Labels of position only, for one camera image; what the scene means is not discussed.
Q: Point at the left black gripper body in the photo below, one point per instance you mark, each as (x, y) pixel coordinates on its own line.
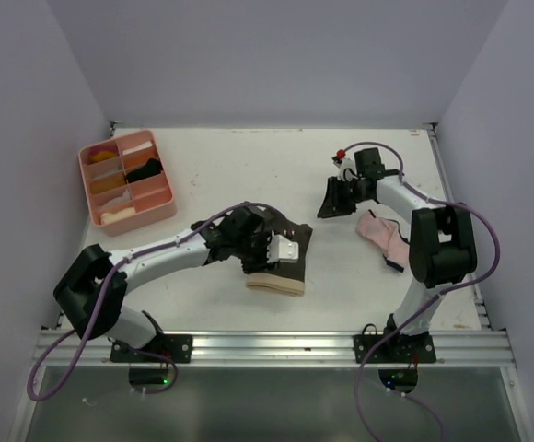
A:
(252, 250)

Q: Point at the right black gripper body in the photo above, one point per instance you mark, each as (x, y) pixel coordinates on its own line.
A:
(359, 196)

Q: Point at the olive green underwear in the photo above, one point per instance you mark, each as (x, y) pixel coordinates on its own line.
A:
(286, 278)

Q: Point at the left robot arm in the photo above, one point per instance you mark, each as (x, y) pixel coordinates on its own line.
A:
(92, 291)

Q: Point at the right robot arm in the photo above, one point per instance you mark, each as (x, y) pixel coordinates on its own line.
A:
(441, 245)

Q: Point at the pink underwear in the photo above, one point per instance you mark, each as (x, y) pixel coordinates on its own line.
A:
(386, 235)

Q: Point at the black rolled garment in tray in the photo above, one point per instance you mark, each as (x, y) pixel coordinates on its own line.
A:
(151, 168)

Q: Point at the pink divided organizer tray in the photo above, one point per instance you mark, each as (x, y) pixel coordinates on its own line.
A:
(126, 183)

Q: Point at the white rolled garment in tray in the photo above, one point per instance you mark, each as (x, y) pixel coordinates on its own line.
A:
(137, 148)

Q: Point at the cream rolled garment in tray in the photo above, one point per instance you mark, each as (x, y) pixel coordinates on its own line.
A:
(112, 217)

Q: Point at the orange rolled garment in tray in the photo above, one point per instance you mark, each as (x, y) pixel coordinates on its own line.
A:
(106, 184)

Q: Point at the yellow rolled garment in tray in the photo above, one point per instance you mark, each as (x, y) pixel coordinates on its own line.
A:
(98, 154)

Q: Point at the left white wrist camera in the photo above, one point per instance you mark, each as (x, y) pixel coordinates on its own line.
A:
(282, 249)

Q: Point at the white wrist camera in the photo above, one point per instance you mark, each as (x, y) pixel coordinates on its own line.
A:
(345, 165)
(282, 249)

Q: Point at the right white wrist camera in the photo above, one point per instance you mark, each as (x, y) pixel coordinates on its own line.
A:
(345, 165)

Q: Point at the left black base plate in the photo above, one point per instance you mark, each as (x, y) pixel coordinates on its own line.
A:
(176, 347)

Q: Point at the aluminium mounting rail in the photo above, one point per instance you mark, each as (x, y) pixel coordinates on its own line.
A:
(313, 349)

